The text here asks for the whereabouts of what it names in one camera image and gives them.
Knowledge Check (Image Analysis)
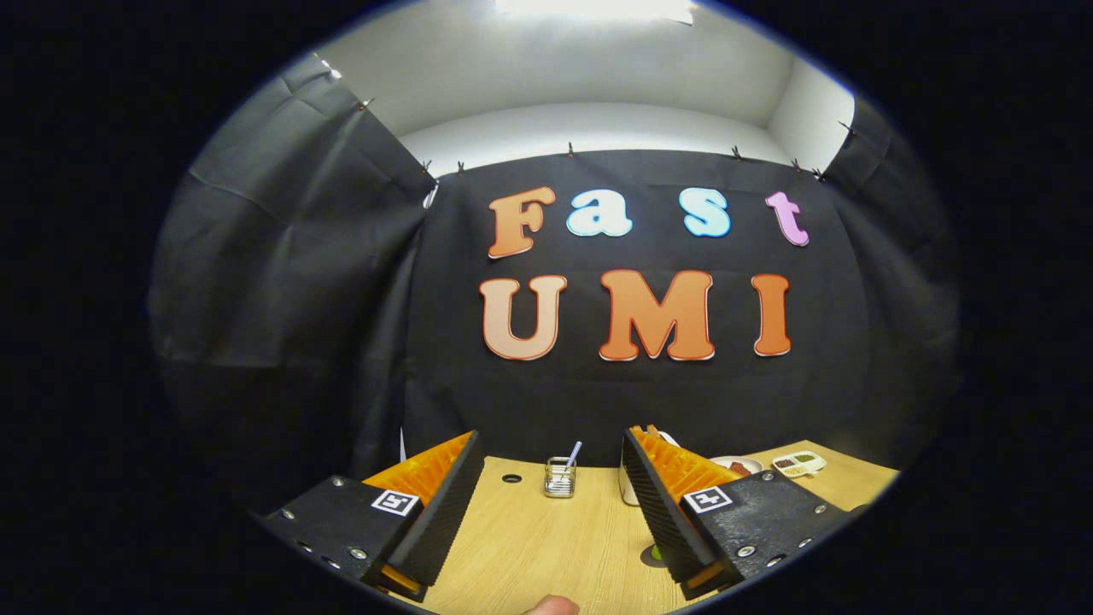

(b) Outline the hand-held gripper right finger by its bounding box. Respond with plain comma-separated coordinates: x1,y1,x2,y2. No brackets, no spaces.
621,425,855,600

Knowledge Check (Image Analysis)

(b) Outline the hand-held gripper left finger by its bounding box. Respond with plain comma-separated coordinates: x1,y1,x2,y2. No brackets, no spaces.
252,430,486,603

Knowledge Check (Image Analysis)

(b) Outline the cream white appliance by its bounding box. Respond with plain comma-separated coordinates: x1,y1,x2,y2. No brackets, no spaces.
619,431,680,507

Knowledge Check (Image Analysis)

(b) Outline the small glass jar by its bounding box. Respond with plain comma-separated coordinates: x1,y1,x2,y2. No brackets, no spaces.
544,457,577,499

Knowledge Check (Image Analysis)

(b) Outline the wooden table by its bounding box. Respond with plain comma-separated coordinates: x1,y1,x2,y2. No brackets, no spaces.
401,440,900,615

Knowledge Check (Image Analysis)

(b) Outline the divided snack dish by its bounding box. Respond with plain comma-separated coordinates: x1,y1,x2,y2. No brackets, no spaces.
772,451,827,478

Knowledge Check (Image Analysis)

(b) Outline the ceiling light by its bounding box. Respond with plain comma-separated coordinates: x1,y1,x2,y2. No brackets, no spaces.
495,0,697,25

